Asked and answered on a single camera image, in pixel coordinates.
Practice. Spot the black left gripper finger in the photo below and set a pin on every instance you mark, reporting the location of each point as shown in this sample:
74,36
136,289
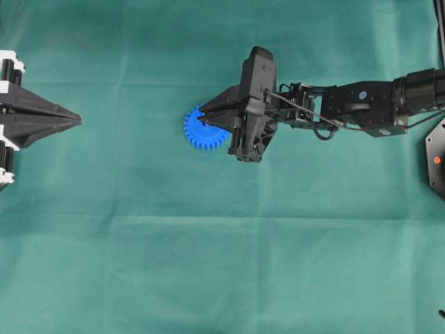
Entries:
21,131
17,98

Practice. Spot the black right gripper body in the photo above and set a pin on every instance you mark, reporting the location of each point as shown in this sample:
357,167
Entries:
258,78

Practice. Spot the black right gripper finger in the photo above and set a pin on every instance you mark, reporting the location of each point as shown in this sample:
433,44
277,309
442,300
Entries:
228,120
228,99

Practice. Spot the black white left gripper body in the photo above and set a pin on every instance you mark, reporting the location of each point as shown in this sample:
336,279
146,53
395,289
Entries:
12,70

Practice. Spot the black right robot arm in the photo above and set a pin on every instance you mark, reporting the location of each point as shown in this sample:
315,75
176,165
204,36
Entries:
377,108

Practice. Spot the blue plastic gear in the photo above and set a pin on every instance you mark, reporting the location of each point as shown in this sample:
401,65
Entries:
200,135

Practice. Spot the green cloth mat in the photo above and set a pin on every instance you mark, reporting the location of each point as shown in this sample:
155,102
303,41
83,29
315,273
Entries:
120,225

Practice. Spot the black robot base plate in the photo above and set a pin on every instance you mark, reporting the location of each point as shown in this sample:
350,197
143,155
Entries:
435,148

